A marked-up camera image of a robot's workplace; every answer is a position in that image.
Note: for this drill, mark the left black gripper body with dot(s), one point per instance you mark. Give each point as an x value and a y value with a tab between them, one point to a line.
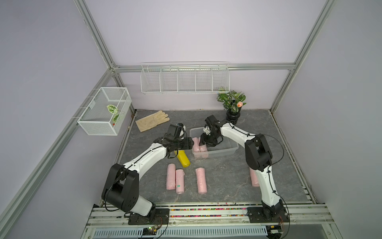
182	144

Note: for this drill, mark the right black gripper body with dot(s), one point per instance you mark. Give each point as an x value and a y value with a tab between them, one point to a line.
210	138

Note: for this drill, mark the clear plastic storage box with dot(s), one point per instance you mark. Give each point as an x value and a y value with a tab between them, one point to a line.
225	148

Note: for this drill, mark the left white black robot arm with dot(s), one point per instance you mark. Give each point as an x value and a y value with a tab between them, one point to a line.
121	188

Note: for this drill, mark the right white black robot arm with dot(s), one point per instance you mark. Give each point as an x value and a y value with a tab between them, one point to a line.
258	157

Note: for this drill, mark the yellow trash bag roll left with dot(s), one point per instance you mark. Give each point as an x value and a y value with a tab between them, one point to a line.
183	159

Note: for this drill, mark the pink roll with green sticker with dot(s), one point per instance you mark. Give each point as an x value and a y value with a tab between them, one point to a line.
180	181

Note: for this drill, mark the potted plant black pot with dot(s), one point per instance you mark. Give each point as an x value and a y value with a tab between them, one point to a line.
232	102

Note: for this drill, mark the beige work glove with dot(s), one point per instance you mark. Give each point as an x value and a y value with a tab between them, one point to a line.
152	121

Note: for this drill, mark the white mesh basket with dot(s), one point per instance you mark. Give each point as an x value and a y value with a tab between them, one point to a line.
106	112

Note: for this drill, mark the white ventilation grille strip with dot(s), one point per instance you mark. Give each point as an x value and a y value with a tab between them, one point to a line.
181	232

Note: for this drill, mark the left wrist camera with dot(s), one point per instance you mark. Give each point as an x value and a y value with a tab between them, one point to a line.
175	132

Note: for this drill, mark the white wire wall shelf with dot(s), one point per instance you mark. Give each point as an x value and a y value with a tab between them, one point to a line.
184	77

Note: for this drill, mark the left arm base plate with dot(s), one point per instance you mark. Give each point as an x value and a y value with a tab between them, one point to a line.
155	217

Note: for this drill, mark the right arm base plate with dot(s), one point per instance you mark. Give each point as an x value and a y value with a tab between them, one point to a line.
262	215

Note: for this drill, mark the aluminium frame rails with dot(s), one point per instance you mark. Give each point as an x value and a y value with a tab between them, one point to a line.
18	204

